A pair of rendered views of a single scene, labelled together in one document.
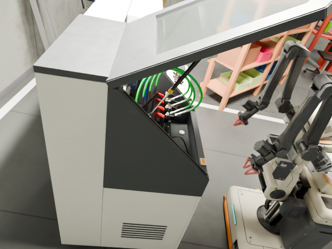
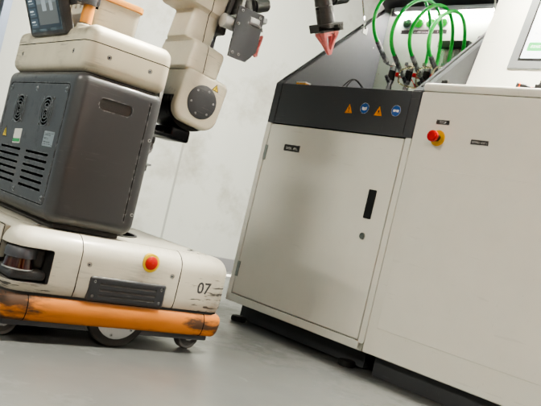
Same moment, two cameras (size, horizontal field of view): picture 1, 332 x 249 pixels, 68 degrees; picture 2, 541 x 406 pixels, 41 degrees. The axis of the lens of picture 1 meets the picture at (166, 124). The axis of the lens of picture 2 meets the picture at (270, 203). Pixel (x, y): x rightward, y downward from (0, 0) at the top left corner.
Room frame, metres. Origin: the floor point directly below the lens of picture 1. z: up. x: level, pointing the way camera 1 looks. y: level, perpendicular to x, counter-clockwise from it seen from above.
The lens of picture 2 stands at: (3.38, -1.89, 0.46)
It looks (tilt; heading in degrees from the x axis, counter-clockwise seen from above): 0 degrees down; 145
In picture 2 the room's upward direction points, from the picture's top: 13 degrees clockwise
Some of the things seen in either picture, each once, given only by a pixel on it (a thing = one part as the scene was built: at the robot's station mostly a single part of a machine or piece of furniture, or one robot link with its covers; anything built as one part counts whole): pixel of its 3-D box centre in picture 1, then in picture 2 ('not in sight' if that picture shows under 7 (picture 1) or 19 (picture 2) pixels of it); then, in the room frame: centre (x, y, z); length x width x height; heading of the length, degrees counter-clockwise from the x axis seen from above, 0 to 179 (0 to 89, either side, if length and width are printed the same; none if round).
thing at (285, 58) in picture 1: (275, 77); not in sight; (1.47, -0.59, 1.40); 0.11 x 0.06 x 0.43; 4
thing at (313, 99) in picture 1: (300, 119); not in sight; (1.04, -0.62, 1.40); 0.11 x 0.06 x 0.43; 4
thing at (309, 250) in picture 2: not in sight; (311, 221); (1.27, -0.24, 0.44); 0.65 x 0.02 x 0.68; 10
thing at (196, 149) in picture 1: (194, 146); (341, 109); (1.27, -0.23, 0.87); 0.62 x 0.04 x 0.16; 10
